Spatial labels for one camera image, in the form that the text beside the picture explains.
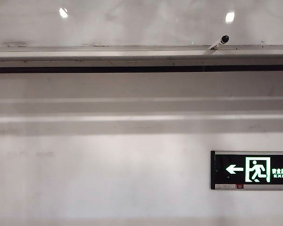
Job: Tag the grey aluminium whiteboard tray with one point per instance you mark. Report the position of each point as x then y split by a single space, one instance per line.
108 57

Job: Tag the white glossy whiteboard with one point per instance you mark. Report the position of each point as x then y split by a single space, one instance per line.
136 23

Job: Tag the black green emergency exit sign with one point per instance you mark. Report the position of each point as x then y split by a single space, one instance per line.
235 168

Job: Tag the small white security camera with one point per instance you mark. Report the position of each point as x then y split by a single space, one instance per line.
220 42

